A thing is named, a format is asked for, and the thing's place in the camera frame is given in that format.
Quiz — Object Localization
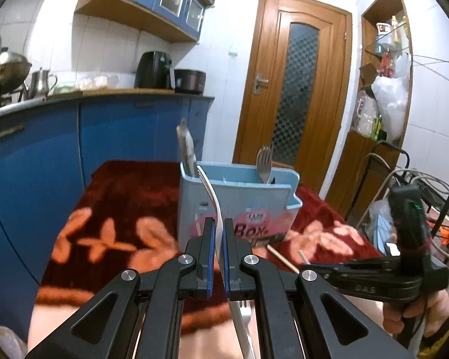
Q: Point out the blue lower kitchen cabinets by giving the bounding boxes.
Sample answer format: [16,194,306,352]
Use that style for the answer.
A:
[0,94,212,339]

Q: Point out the wok with steel lid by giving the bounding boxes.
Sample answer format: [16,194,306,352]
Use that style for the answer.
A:
[0,34,31,96]

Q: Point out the wooden corner shelf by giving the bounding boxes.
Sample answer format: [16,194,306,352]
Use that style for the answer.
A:
[325,0,413,224]

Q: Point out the light blue utensil box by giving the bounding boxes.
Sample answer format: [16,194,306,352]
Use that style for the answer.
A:
[178,161,302,249]

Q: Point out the wooden chopstick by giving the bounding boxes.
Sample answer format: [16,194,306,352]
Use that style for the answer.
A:
[298,250,310,264]
[266,245,300,275]

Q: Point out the grey spork in box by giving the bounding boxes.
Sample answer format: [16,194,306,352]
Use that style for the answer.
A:
[256,143,273,184]

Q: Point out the silver door handle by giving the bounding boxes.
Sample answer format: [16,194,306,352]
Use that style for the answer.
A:
[253,73,269,96]

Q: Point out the wooden cutting board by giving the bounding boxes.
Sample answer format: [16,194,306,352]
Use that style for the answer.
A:
[48,88,175,100]

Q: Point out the black air fryer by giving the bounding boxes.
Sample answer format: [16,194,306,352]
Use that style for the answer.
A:
[134,51,175,90]

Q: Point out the steel fork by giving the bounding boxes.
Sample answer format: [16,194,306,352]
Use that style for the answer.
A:
[197,165,256,359]

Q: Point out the steel kettle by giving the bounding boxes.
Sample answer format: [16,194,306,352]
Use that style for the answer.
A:
[24,67,58,100]

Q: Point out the blue upper glass cabinet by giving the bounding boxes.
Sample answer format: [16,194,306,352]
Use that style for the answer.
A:
[74,0,223,44]

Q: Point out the dark rice cooker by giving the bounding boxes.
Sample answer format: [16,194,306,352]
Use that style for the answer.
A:
[174,69,206,95]

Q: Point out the person right hand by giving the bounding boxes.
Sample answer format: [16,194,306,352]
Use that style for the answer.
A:
[383,290,449,337]

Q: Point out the wooden door with glass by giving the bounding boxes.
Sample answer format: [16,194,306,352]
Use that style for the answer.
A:
[233,0,352,193]

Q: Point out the white plastic bag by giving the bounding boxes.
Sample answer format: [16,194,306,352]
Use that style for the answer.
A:
[371,53,411,142]

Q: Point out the red floral table blanket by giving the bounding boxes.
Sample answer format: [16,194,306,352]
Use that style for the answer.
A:
[27,160,378,348]

